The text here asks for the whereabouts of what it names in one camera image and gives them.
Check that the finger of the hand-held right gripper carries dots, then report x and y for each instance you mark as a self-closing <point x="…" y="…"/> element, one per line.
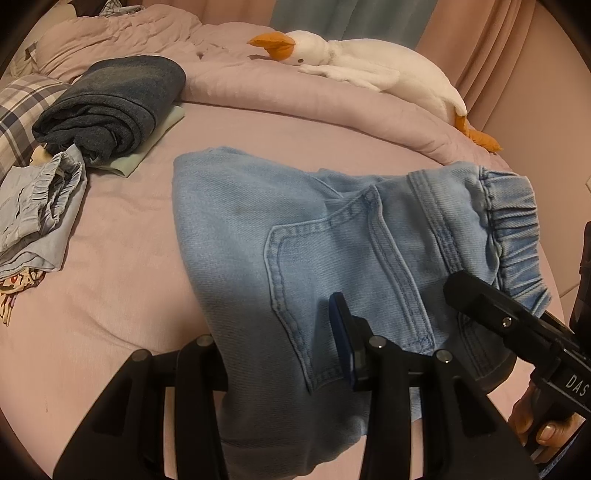
<point x="485" y="307"/>

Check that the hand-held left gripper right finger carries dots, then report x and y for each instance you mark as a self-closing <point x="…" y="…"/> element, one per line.
<point x="344" y="341"/>

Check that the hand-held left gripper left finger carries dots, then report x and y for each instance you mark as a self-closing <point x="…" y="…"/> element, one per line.
<point x="203" y="369"/>

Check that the light blue denim pants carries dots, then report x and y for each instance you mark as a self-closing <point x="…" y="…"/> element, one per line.
<point x="258" y="221"/>

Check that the pale blue folded pants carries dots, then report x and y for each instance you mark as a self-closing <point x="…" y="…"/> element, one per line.
<point x="27" y="207"/>

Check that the person's right hand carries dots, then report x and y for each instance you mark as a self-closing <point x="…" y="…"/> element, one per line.
<point x="551" y="434"/>

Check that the pink bed sheet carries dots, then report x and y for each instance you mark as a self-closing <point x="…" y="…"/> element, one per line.
<point x="115" y="300"/>

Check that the cartoon print cloth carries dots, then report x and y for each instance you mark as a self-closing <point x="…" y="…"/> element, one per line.
<point x="14" y="286"/>

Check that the light green folded cloth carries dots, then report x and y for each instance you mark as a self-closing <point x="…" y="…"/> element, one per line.
<point x="134" y="164"/>

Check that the pink curtain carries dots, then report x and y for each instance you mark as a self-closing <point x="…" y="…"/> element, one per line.
<point x="508" y="69"/>

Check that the pink comforter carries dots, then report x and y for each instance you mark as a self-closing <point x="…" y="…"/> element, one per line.
<point x="300" y="97"/>

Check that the white goose plush toy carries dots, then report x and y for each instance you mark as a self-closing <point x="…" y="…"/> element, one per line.
<point x="392" y="69"/>

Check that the dark grey folded garment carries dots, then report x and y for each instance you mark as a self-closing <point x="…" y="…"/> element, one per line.
<point x="106" y="106"/>

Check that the teal curtain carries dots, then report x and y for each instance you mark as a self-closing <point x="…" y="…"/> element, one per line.
<point x="351" y="18"/>

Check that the plaid pillow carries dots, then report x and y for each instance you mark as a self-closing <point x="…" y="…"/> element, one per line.
<point x="23" y="106"/>

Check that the cream pillow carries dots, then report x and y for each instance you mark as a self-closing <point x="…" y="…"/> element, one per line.
<point x="21" y="67"/>

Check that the checked cloth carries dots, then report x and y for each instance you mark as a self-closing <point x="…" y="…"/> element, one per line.
<point x="117" y="6"/>

